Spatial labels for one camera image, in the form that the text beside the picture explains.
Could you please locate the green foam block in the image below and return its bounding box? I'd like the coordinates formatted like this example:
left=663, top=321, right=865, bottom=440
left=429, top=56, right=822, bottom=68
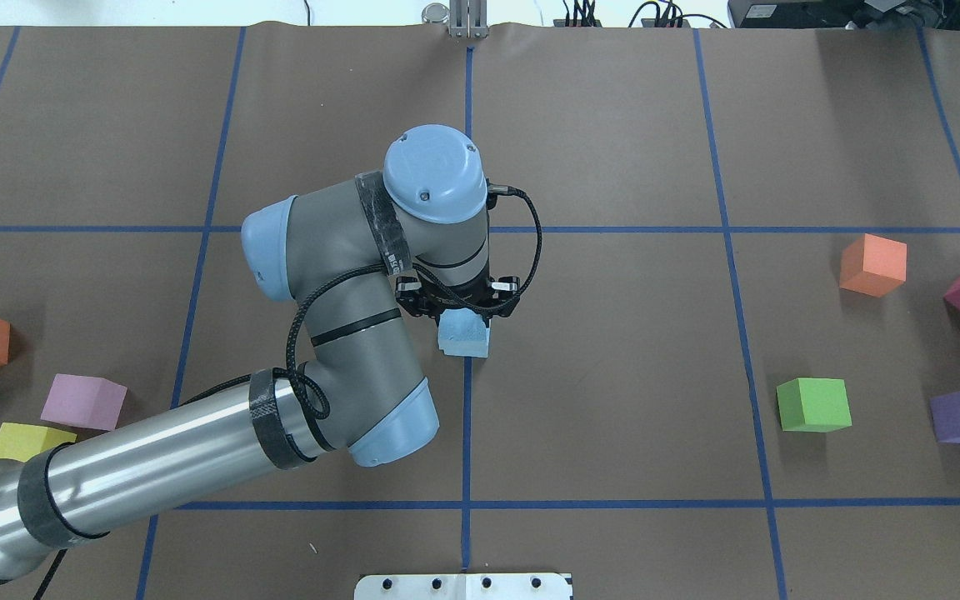
left=776, top=378, right=853, bottom=433

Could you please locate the pink lilac foam block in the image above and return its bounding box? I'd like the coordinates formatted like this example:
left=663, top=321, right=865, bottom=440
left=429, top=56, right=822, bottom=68
left=39, top=373, right=128, bottom=432

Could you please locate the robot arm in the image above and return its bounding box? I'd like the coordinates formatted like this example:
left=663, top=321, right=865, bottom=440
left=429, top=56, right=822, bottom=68
left=0, top=124, right=536, bottom=586

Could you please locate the light blue block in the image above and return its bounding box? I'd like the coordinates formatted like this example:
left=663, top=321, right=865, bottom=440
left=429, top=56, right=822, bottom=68
left=437, top=308, right=491, bottom=358

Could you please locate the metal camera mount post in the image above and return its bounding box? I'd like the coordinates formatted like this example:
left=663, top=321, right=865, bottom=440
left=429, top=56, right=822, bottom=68
left=422, top=0, right=490, bottom=39

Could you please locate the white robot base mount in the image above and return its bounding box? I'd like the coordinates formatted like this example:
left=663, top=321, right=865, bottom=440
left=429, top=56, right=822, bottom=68
left=353, top=572, right=574, bottom=599

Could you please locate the yellow foam block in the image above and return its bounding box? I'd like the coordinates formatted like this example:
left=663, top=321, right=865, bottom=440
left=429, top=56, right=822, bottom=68
left=0, top=422, right=78, bottom=463

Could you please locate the orange foam block left side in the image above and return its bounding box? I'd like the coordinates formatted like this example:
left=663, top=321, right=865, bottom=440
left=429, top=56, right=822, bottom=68
left=838, top=234, right=909, bottom=298

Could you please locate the black electronics on desk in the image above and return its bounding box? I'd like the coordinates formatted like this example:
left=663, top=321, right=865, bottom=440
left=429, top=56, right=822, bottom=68
left=727, top=1, right=960, bottom=31

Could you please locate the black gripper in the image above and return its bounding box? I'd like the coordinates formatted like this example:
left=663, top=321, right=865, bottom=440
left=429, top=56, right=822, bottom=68
left=395, top=266, right=523, bottom=322

